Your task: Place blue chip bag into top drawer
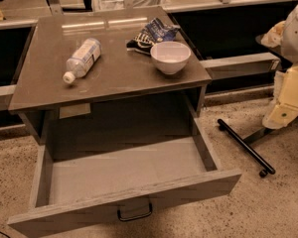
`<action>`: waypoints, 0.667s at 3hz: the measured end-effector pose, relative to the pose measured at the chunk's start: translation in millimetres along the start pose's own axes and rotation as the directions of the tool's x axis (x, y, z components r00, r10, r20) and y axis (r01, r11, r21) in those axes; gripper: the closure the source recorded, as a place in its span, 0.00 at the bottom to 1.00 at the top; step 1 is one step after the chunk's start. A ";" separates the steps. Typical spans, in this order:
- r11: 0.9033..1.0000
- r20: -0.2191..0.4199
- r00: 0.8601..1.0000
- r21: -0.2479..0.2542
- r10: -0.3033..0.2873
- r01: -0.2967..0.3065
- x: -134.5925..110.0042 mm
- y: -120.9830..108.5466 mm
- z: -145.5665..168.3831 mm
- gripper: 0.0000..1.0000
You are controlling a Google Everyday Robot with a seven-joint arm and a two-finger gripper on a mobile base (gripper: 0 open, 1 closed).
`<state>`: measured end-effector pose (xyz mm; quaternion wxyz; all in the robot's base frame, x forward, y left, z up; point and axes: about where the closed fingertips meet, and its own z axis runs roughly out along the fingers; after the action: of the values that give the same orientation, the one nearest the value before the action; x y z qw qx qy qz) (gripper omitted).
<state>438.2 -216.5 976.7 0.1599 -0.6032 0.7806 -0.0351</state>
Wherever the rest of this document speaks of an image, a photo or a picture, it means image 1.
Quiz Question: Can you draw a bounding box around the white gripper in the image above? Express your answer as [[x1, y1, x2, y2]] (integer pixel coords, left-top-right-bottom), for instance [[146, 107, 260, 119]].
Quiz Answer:
[[260, 21, 298, 129]]

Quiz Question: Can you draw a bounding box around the blue chip bag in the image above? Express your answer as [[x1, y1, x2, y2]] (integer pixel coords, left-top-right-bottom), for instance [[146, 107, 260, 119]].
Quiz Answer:
[[126, 18, 181, 55]]

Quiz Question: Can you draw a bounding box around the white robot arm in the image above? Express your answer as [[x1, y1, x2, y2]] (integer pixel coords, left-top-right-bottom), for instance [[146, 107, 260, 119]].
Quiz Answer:
[[259, 5, 298, 129]]

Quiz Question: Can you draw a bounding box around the grey cabinet with glossy top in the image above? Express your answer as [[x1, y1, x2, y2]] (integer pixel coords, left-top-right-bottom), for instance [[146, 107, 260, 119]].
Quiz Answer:
[[8, 7, 211, 140]]

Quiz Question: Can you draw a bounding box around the open grey top drawer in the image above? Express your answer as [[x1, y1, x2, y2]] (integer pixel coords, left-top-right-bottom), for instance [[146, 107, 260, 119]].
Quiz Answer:
[[8, 118, 240, 238]]

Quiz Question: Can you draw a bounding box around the white ceramic bowl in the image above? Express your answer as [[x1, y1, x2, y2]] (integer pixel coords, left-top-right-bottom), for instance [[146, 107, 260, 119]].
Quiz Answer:
[[150, 42, 192, 75]]

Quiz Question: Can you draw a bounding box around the clear plastic water bottle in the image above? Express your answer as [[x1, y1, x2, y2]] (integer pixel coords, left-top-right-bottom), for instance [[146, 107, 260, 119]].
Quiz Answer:
[[63, 38, 101, 84]]

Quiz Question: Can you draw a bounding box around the black metal drawer handle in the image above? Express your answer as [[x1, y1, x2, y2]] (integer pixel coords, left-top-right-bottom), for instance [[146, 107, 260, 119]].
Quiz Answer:
[[116, 202, 154, 222]]

